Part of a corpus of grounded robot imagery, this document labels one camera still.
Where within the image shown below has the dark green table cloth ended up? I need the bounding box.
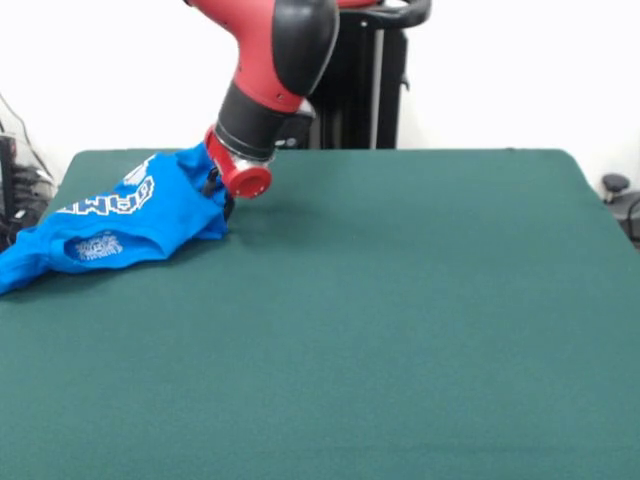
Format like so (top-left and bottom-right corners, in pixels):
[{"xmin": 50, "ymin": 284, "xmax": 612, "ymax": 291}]
[{"xmin": 0, "ymin": 148, "xmax": 640, "ymax": 480}]

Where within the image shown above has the black electronics box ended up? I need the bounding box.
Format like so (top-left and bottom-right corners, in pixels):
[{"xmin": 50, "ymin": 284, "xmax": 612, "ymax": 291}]
[{"xmin": 0, "ymin": 133, "xmax": 17, "ymax": 226}]

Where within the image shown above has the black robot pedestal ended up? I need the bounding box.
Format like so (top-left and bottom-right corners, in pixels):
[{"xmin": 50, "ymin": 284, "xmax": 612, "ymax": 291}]
[{"xmin": 304, "ymin": 0, "xmax": 431, "ymax": 151}]

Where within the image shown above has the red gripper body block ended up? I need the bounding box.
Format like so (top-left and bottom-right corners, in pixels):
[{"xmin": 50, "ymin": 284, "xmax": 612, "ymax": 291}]
[{"xmin": 203, "ymin": 125, "xmax": 274, "ymax": 199}]

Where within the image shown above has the blue printed t-shirt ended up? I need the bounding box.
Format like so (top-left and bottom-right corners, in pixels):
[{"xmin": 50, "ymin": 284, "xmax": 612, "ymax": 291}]
[{"xmin": 0, "ymin": 142, "xmax": 230, "ymax": 296}]

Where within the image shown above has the black cable bundle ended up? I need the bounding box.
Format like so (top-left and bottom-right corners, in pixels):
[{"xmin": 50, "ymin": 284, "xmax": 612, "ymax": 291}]
[{"xmin": 0, "ymin": 164, "xmax": 57, "ymax": 251}]

